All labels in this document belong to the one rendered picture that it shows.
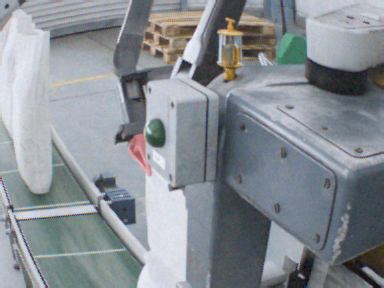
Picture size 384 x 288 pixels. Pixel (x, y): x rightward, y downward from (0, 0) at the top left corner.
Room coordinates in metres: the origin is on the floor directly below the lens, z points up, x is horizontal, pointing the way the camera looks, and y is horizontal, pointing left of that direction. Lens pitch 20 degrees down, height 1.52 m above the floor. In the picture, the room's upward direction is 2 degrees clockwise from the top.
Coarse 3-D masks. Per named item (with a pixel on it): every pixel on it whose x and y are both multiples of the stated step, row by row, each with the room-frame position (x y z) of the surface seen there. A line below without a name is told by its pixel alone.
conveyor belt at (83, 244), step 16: (32, 224) 2.07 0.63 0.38; (48, 224) 2.09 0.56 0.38; (64, 224) 2.11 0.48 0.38; (80, 224) 2.13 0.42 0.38; (96, 224) 2.15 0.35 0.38; (32, 240) 1.93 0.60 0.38; (48, 240) 1.96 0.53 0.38; (64, 240) 1.98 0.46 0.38; (80, 240) 2.00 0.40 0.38; (96, 240) 2.02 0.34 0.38; (112, 240) 2.03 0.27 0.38; (32, 256) 1.94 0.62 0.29; (48, 256) 1.83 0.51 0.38; (64, 256) 1.85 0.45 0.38; (80, 256) 1.87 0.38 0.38; (96, 256) 1.89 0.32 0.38; (112, 256) 1.91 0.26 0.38; (128, 256) 1.92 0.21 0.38; (48, 272) 1.71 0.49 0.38; (64, 272) 1.73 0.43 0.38; (80, 272) 1.75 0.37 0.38; (96, 272) 1.77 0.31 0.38; (112, 272) 1.79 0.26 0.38; (128, 272) 1.80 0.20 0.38
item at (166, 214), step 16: (160, 176) 1.19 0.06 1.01; (160, 192) 1.19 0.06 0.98; (176, 192) 1.12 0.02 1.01; (160, 208) 1.19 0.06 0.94; (176, 208) 1.12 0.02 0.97; (160, 224) 1.19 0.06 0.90; (176, 224) 1.12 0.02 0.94; (160, 240) 1.19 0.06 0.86; (176, 240) 1.12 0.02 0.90; (144, 256) 1.19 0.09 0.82; (160, 256) 1.19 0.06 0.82; (176, 256) 1.12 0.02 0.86; (144, 272) 1.14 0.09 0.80; (160, 272) 1.12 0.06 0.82; (176, 272) 1.12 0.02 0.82
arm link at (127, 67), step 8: (120, 56) 1.34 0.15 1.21; (128, 56) 1.34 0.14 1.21; (120, 64) 1.33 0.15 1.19; (128, 64) 1.33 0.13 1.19; (120, 72) 1.32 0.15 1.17; (128, 72) 1.33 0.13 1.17; (136, 72) 1.33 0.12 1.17; (144, 72) 1.35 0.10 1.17; (152, 72) 1.35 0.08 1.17; (160, 72) 1.36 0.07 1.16; (168, 72) 1.36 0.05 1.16; (120, 80) 1.36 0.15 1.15; (152, 80) 1.34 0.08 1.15
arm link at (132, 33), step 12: (132, 0) 1.42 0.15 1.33; (144, 0) 1.43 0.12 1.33; (132, 12) 1.41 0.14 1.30; (144, 12) 1.41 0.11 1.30; (132, 24) 1.39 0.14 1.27; (144, 24) 1.40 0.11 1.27; (120, 36) 1.37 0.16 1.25; (132, 36) 1.37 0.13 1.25; (120, 48) 1.35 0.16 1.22; (132, 48) 1.36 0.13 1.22
